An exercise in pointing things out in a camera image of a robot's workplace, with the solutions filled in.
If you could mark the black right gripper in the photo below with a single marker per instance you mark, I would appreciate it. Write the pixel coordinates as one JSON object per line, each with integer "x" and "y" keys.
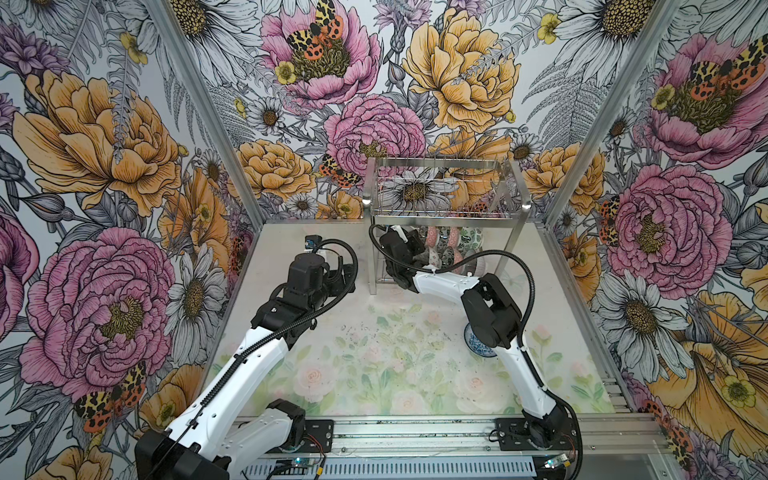
{"x": 413, "y": 238}

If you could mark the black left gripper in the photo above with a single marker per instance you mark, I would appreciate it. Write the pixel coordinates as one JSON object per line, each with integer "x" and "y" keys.
{"x": 336, "y": 279}

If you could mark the black white floral bowl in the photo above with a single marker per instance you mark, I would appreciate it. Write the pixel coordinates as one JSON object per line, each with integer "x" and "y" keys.
{"x": 453, "y": 239}

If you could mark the green leaf pattern bowl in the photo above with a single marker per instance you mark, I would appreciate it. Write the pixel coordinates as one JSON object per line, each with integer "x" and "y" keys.
{"x": 470, "y": 241}

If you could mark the teal geometric pattern bowl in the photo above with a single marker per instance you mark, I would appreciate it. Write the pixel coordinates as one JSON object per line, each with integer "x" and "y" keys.
{"x": 434, "y": 259}

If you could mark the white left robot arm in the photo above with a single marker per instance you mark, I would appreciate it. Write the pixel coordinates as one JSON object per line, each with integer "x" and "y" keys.
{"x": 199, "y": 443}

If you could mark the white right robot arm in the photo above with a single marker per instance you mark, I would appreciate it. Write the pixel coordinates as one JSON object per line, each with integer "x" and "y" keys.
{"x": 494, "y": 318}

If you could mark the steel two-tier dish rack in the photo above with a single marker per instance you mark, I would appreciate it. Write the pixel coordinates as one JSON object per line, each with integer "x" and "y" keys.
{"x": 449, "y": 194}

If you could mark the white blue dotted bowl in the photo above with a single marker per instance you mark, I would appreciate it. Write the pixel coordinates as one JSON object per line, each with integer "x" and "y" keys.
{"x": 475, "y": 345}

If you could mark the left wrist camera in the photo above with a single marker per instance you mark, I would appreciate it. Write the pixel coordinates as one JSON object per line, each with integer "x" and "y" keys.
{"x": 312, "y": 242}

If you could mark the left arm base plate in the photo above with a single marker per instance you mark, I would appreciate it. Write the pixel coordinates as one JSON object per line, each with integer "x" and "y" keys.
{"x": 309, "y": 436}

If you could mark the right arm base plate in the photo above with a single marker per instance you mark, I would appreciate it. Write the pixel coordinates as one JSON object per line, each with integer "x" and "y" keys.
{"x": 520, "y": 434}

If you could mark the white vented cable duct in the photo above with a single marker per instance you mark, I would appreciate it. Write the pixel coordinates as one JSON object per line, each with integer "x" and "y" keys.
{"x": 431, "y": 467}

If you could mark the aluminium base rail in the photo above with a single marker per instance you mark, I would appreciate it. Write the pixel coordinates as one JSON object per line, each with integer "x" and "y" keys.
{"x": 473, "y": 435}

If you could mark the aluminium left corner post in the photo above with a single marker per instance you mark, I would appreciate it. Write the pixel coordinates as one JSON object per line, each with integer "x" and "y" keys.
{"x": 172, "y": 35}

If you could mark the aluminium corner post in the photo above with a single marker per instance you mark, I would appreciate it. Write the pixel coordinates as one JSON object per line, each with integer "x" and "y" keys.
{"x": 172, "y": 35}
{"x": 650, "y": 36}

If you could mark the aluminium right corner post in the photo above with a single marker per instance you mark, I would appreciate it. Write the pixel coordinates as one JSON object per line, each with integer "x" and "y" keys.
{"x": 650, "y": 36}

